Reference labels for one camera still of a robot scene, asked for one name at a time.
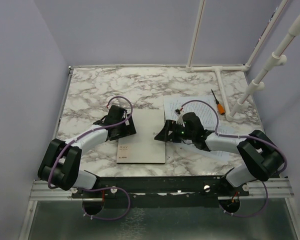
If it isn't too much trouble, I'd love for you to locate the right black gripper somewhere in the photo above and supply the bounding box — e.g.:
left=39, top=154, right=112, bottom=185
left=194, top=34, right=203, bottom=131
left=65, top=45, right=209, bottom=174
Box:
left=154, top=119, right=195, bottom=143

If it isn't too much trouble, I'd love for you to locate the grey black file folder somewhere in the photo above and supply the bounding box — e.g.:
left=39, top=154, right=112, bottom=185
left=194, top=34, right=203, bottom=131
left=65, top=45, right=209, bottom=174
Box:
left=116, top=109, right=166, bottom=164

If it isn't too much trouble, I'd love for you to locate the printed paper sheet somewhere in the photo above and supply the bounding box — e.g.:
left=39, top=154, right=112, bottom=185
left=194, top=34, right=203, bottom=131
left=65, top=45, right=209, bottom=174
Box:
left=163, top=95, right=218, bottom=130
left=179, top=137, right=239, bottom=163

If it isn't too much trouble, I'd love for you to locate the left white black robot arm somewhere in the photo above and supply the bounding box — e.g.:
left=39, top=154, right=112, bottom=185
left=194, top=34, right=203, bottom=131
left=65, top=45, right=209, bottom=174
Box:
left=37, top=105, right=137, bottom=198

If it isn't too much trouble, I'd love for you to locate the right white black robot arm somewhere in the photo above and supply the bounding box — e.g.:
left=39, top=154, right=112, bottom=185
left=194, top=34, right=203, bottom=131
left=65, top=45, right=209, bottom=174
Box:
left=154, top=112, right=285, bottom=196

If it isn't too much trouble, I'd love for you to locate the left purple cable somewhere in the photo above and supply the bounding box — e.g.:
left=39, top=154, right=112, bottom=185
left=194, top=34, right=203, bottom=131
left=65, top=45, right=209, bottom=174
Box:
left=47, top=96, right=134, bottom=189

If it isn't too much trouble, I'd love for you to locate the purple cable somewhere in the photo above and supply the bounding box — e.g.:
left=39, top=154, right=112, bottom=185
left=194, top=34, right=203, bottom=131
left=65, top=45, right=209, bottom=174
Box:
left=47, top=96, right=134, bottom=189
left=179, top=99, right=287, bottom=173

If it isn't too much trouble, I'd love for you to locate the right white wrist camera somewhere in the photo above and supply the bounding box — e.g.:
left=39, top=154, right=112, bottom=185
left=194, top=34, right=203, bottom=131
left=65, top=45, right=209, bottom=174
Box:
left=175, top=108, right=185, bottom=126

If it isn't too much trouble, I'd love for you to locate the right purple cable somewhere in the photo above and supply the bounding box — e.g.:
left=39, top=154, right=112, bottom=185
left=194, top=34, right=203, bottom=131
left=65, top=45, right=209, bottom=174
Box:
left=179, top=99, right=287, bottom=173

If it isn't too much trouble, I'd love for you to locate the orange handled screwdriver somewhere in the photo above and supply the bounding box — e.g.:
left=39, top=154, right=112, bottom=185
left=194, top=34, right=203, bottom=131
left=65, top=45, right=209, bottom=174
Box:
left=211, top=90, right=226, bottom=116

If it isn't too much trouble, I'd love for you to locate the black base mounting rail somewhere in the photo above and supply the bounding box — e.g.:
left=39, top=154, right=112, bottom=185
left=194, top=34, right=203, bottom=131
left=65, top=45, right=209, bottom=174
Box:
left=70, top=175, right=250, bottom=209

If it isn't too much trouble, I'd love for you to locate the silver aluminium rail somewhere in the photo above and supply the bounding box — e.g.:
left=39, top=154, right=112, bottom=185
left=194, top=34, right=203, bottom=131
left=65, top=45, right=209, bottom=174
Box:
left=28, top=179, right=77, bottom=201

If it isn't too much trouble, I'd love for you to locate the white pvc pipe frame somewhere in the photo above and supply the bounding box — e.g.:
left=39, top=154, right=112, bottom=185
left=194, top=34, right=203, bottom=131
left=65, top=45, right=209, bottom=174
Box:
left=185, top=0, right=300, bottom=122

